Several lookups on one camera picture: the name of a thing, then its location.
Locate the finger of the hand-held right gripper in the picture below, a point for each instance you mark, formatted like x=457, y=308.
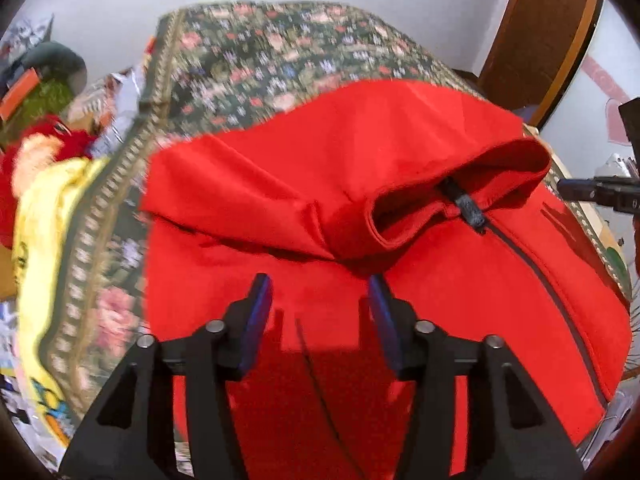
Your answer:
x=600, y=192
x=631, y=120

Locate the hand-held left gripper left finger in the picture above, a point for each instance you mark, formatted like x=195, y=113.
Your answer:
x=257, y=310

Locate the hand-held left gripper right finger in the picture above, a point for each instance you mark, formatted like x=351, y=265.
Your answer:
x=382, y=317

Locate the red zip jacket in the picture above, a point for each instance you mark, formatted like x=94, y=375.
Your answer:
x=350, y=185

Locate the brown wooden door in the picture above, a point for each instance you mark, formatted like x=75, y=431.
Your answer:
x=545, y=30

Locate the yellow cloth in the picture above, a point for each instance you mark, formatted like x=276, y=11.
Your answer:
x=45, y=240

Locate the pile of papers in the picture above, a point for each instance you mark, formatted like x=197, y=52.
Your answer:
x=20, y=370

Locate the floral bedspread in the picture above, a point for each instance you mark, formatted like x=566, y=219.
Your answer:
x=260, y=65

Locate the patchwork patterned bedding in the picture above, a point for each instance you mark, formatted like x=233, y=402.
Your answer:
x=110, y=105

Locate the red plush toy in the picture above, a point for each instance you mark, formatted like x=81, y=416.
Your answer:
x=30, y=160

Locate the green patterned cloth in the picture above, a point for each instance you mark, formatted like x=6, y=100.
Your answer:
x=40, y=107

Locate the orange box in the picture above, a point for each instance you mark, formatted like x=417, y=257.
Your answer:
x=17, y=92

